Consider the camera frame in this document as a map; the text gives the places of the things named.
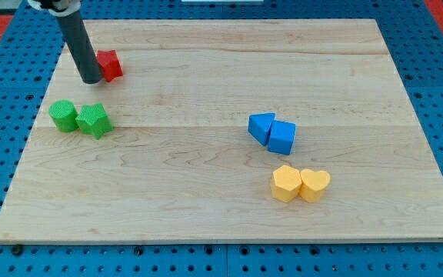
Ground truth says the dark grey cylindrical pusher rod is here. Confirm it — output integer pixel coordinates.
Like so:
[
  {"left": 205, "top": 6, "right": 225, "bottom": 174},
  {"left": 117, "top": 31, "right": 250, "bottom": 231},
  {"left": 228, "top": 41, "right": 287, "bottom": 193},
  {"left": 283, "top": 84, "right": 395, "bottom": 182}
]
[{"left": 57, "top": 11, "right": 102, "bottom": 84}]

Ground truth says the white rod mount collar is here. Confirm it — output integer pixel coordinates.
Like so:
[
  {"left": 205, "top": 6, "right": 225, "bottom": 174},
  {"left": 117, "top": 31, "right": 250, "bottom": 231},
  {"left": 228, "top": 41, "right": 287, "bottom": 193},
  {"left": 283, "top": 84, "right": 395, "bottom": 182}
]
[{"left": 27, "top": 0, "right": 81, "bottom": 17}]

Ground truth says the red star block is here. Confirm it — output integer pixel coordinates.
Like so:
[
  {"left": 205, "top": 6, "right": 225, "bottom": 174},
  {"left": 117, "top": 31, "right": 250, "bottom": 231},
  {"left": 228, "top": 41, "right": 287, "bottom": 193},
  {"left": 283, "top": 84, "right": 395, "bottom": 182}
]
[{"left": 96, "top": 50, "right": 123, "bottom": 82}]

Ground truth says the green star block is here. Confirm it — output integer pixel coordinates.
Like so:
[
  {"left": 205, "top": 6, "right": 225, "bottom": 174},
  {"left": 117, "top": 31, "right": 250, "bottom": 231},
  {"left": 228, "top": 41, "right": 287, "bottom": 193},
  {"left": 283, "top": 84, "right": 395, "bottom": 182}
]
[{"left": 75, "top": 103, "right": 113, "bottom": 139}]

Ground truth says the green cylinder block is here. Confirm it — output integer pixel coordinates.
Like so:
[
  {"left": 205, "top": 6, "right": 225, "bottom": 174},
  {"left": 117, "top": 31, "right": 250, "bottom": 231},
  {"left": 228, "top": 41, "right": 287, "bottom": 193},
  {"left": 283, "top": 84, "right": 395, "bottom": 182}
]
[{"left": 48, "top": 99, "right": 78, "bottom": 132}]

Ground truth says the light wooden board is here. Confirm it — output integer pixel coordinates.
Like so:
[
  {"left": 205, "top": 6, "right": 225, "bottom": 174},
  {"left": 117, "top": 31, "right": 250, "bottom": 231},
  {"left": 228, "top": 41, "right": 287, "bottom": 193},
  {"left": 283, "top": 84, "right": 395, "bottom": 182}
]
[{"left": 0, "top": 19, "right": 443, "bottom": 245}]

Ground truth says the blue triangle block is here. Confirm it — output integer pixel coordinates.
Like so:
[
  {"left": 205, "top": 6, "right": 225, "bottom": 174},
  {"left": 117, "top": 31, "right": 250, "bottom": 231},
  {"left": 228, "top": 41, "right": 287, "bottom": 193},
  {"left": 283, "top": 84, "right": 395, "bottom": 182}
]
[{"left": 248, "top": 113, "right": 275, "bottom": 146}]

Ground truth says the blue cube block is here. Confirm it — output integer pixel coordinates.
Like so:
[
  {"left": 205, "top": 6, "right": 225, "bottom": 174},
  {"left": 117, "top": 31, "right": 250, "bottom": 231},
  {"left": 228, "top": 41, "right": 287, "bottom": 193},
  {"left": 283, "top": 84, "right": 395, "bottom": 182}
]
[{"left": 268, "top": 120, "right": 296, "bottom": 155}]

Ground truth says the yellow hexagon block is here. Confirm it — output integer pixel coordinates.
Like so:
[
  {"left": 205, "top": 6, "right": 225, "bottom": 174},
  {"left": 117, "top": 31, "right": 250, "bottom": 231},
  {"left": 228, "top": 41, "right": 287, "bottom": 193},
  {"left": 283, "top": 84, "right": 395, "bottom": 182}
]
[{"left": 270, "top": 165, "right": 301, "bottom": 202}]

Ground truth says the yellow heart block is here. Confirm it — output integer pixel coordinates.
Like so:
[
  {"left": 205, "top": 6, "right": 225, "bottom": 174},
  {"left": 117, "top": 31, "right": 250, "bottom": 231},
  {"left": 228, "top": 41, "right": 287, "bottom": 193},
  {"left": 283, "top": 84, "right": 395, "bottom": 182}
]
[{"left": 299, "top": 169, "right": 331, "bottom": 203}]

